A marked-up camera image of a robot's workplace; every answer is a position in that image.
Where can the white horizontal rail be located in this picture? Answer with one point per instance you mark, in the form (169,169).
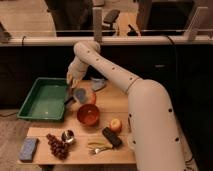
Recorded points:
(106,40)

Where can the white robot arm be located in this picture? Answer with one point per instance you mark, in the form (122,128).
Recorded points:
(152,120)

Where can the apple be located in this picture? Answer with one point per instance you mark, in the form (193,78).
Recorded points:
(115,125)

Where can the green plastic tray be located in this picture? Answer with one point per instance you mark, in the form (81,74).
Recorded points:
(45,100)

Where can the yellow green utensil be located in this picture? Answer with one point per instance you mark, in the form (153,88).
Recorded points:
(99,145)

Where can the black dish brush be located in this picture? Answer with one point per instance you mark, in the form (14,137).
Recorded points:
(76,94)

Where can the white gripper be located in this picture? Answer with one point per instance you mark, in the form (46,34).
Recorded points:
(76,71)

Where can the bunch of dark grapes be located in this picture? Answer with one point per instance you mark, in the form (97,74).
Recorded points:
(59,149)

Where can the black remote control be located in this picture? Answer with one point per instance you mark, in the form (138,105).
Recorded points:
(111,137)

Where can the orange bowl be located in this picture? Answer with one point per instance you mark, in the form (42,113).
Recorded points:
(88,114)

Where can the black office chair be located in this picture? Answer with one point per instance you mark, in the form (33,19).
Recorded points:
(111,18)

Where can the small metal cup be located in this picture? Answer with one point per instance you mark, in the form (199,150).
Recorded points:
(68,137)

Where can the blue sponge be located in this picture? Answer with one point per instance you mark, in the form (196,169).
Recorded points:
(28,149)

